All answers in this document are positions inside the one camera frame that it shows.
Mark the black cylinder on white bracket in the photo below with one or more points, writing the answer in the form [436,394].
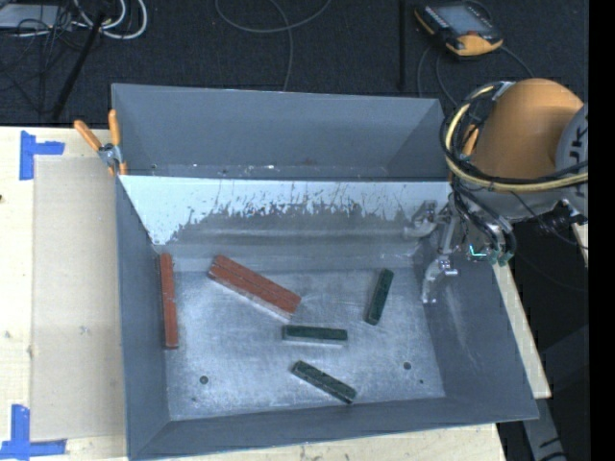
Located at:
[557,219]

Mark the grey metal bin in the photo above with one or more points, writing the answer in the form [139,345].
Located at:
[269,372]

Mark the dark green flat block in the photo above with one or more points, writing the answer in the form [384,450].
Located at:
[379,297]
[314,333]
[323,381]

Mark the pale flat board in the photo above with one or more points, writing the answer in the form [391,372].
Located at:
[72,305]

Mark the red-brown flat block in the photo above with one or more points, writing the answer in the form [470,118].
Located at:
[168,300]
[254,285]

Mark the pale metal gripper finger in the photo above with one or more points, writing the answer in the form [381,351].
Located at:
[431,281]
[422,223]

